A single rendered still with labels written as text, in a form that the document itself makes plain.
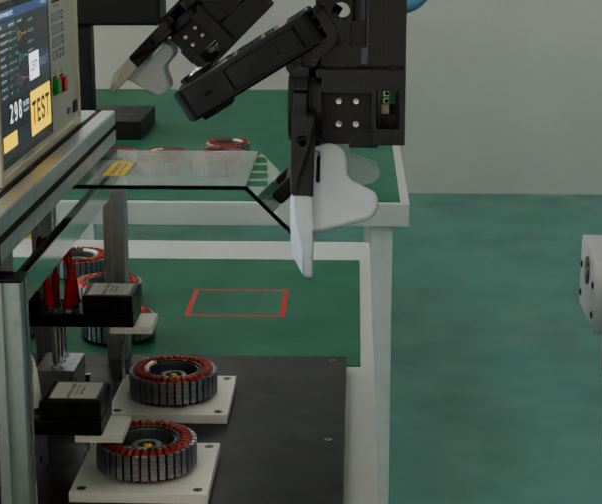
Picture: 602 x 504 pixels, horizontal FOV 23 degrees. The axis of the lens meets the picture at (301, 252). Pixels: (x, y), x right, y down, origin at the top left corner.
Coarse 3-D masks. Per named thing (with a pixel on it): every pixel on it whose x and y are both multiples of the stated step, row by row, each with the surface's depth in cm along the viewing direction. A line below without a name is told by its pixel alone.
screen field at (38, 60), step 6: (42, 48) 166; (30, 54) 160; (36, 54) 163; (42, 54) 166; (30, 60) 160; (36, 60) 163; (42, 60) 166; (48, 60) 170; (30, 66) 160; (36, 66) 163; (42, 66) 166; (48, 66) 170; (30, 72) 160; (36, 72) 163; (42, 72) 166; (30, 78) 160
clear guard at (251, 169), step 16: (112, 160) 191; (128, 160) 191; (144, 160) 191; (160, 160) 191; (176, 160) 191; (192, 160) 191; (208, 160) 191; (224, 160) 191; (240, 160) 191; (256, 160) 191; (96, 176) 180; (112, 176) 180; (128, 176) 180; (144, 176) 180; (160, 176) 180; (176, 176) 180; (192, 176) 180; (208, 176) 180; (224, 176) 180; (240, 176) 180; (256, 176) 183; (272, 176) 191; (256, 192) 176; (272, 208) 176; (288, 208) 184; (288, 224) 176
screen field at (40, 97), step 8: (40, 88) 165; (48, 88) 170; (32, 96) 161; (40, 96) 165; (48, 96) 170; (32, 104) 161; (40, 104) 165; (48, 104) 170; (32, 112) 161; (40, 112) 165; (48, 112) 170; (32, 120) 161; (40, 120) 165; (48, 120) 170; (32, 128) 161; (40, 128) 166; (32, 136) 161
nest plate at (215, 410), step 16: (128, 384) 190; (224, 384) 190; (128, 400) 184; (208, 400) 184; (224, 400) 184; (144, 416) 179; (160, 416) 179; (176, 416) 179; (192, 416) 179; (208, 416) 179; (224, 416) 179
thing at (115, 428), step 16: (64, 384) 163; (80, 384) 163; (96, 384) 163; (48, 400) 158; (64, 400) 158; (80, 400) 158; (96, 400) 158; (48, 416) 159; (64, 416) 159; (80, 416) 159; (96, 416) 158; (112, 416) 165; (128, 416) 165; (48, 432) 159; (64, 432) 159; (80, 432) 159; (96, 432) 159; (112, 432) 160
